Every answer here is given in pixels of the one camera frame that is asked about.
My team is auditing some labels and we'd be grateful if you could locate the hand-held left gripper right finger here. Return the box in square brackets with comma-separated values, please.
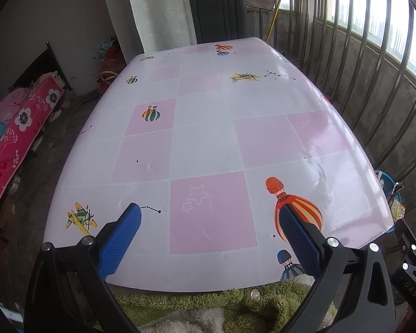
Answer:
[277, 203, 396, 333]

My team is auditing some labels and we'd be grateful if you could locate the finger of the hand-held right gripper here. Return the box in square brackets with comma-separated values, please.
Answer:
[397, 219, 416, 271]

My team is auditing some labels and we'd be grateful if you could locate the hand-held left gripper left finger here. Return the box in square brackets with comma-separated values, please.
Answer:
[24, 203, 143, 333]

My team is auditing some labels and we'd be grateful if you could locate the blue plastic basket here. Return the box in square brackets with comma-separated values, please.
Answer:
[374, 170, 403, 212]

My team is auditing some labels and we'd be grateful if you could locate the yellow printed packet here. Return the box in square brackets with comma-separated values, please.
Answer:
[390, 198, 406, 221]

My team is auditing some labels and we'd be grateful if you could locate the green and white fuzzy garment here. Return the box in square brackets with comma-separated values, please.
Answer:
[116, 274, 337, 333]

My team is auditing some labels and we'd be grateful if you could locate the brown cardboard box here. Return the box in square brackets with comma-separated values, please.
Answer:
[0, 194, 19, 237]

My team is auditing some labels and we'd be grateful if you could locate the pink checkered table cover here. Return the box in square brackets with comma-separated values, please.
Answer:
[43, 36, 396, 292]

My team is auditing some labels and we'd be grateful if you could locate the metal window railing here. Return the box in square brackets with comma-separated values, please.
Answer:
[184, 0, 416, 216]

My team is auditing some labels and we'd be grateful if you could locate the pink floral blanket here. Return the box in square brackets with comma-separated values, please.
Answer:
[0, 76, 66, 212]

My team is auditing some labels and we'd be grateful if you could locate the pile of colourful bags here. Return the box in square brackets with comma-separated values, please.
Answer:
[92, 35, 127, 94]

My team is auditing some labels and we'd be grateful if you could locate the light pink pillow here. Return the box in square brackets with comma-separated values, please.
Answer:
[0, 88, 26, 118]

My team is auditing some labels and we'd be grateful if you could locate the dark wooden headboard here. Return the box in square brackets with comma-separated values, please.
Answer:
[7, 41, 73, 92]

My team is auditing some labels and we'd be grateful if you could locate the yellow pole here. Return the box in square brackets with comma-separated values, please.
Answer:
[265, 0, 288, 42]

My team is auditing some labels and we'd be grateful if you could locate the white patterned curtain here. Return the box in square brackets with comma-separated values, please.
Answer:
[123, 0, 198, 54]

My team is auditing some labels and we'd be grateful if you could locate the dark green cabinet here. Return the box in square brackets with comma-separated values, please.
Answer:
[185, 0, 248, 44]

